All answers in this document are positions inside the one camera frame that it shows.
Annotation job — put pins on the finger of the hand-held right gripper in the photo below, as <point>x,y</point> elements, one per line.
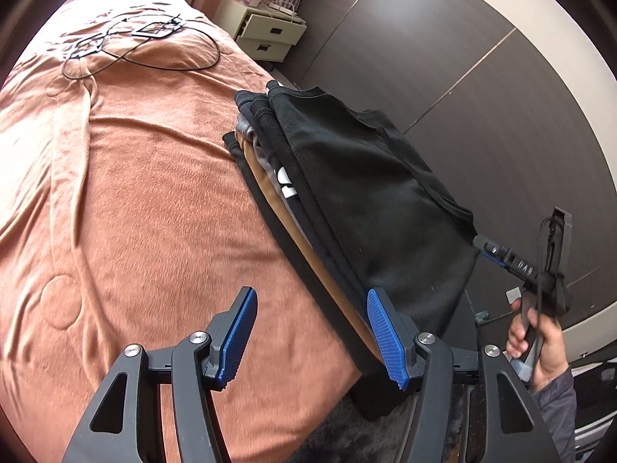
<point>494,245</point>
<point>499,260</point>

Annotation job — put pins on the cream nightstand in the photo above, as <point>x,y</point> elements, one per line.
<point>260,33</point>

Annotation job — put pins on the white power strip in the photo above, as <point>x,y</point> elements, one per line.
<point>284,9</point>

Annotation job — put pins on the dark grey sleeveless top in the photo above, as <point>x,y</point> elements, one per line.
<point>366,193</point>

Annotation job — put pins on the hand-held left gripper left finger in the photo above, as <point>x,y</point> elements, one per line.
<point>236,342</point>

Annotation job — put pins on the person's right hand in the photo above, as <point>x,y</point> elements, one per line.
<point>552,352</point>

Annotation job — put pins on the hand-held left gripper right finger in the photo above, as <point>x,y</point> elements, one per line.
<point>385,342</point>

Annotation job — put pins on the black white striped object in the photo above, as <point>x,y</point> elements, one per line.
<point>597,395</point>

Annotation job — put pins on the black rectangular frame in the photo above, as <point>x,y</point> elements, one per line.
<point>72,53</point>
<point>171,23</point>

